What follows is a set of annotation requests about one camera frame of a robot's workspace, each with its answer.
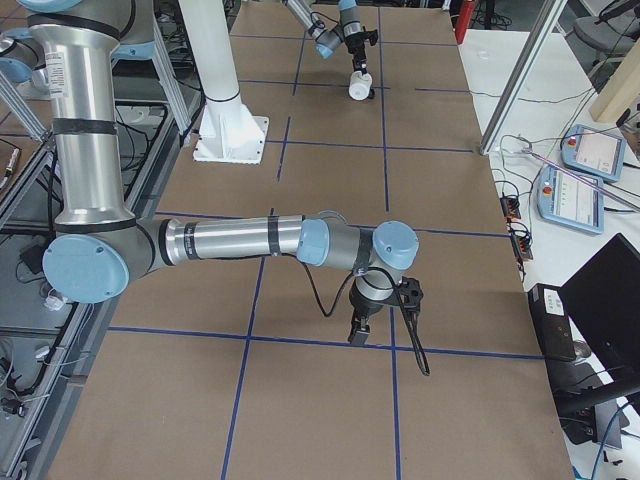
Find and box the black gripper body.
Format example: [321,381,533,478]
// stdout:
[346,32,366,63]
[349,276,398,320]

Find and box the white mug with black handle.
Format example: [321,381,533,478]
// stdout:
[348,71,375,101]

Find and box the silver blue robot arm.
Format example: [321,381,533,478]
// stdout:
[19,1,423,354]
[282,0,378,74]

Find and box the red fire extinguisher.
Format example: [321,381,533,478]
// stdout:
[454,0,476,45]

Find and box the brown cardboard table cover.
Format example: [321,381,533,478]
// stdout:
[48,3,573,479]

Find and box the orange black connector board near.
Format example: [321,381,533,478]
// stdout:
[510,230,533,262]

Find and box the orange black connector board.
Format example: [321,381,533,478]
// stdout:
[500,195,522,222]
[510,230,533,262]

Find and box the orange black connector board far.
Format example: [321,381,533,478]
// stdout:
[500,195,522,222]

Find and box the metal rod stylus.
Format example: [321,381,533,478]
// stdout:
[519,145,640,211]

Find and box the near teach pendant tablet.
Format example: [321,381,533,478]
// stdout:
[537,166,604,234]

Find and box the teach pendant tablet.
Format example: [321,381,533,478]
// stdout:
[537,166,604,234]
[561,124,627,182]

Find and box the black laptop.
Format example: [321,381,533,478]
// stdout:
[527,233,639,373]

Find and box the black monitor stand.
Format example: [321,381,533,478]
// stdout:
[548,362,639,445]

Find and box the far teach pendant tablet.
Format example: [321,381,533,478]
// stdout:
[561,124,627,182]

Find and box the grey office chair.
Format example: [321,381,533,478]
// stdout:
[573,1,639,78]

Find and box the wooden beam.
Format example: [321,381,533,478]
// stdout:
[589,41,639,123]

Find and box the black wrist camera on gripper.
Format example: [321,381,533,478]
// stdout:
[398,277,424,316]
[362,29,379,46]

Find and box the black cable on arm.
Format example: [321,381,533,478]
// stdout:
[302,259,432,377]

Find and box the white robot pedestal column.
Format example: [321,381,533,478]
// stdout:
[179,0,269,164]

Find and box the aluminium frame post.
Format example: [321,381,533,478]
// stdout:
[479,0,568,155]

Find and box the blue network cable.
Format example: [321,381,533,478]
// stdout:
[585,402,634,480]

